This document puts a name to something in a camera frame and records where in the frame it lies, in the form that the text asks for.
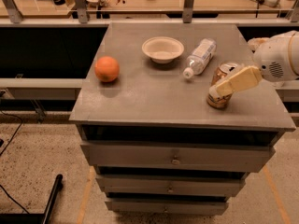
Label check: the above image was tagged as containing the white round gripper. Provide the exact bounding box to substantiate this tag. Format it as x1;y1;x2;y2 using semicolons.
208;31;299;99

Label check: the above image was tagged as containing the orange soda can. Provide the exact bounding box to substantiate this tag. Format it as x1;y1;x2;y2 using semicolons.
206;62;241;110

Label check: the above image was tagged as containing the white paper bowl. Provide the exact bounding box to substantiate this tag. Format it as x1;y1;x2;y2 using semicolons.
142;36;184;64

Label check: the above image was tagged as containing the clear plastic water bottle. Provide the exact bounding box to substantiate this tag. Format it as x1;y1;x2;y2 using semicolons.
183;38;217;79

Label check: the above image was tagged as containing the grey drawer cabinet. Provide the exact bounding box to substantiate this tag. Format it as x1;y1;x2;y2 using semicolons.
70;22;294;215

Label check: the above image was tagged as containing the orange fruit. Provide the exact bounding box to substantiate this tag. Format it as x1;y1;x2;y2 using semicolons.
94;56;120;82

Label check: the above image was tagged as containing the black metal stand leg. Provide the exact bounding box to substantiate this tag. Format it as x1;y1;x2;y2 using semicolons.
0;174;63;224

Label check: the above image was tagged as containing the black floor cable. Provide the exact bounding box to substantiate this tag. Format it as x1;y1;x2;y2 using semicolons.
0;109;31;215

